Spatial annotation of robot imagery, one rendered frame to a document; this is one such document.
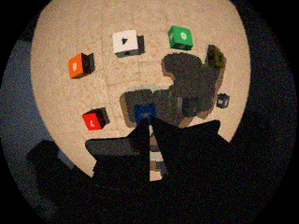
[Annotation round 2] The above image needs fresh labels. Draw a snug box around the red block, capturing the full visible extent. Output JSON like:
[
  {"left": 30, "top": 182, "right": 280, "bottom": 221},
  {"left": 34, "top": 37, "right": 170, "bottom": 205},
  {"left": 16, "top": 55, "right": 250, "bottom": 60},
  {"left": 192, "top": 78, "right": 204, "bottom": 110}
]
[{"left": 82, "top": 109, "right": 106, "bottom": 131}]

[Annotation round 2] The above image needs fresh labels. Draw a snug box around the orange block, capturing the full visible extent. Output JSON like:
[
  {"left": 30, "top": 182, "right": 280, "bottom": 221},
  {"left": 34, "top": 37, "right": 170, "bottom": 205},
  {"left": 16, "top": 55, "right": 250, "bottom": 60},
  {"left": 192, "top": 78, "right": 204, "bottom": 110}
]
[{"left": 67, "top": 52, "right": 91, "bottom": 79}]

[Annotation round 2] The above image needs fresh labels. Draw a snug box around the green block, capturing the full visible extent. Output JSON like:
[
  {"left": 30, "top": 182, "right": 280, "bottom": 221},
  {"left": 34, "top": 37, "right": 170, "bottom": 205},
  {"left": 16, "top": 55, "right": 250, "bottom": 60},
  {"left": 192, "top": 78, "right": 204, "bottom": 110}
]
[{"left": 168, "top": 25, "right": 193, "bottom": 51}]

